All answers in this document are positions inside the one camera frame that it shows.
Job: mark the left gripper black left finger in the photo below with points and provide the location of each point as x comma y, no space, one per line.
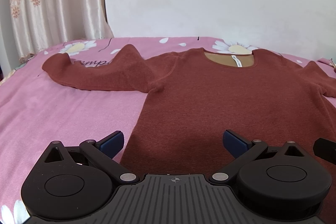
101,154

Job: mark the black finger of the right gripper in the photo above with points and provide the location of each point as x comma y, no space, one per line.
325,149

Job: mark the pink floral bed sheet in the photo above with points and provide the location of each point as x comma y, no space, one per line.
35,110

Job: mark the rust red knit sweater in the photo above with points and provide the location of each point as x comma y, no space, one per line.
192,97

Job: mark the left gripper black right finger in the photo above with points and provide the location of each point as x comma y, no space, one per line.
244,152

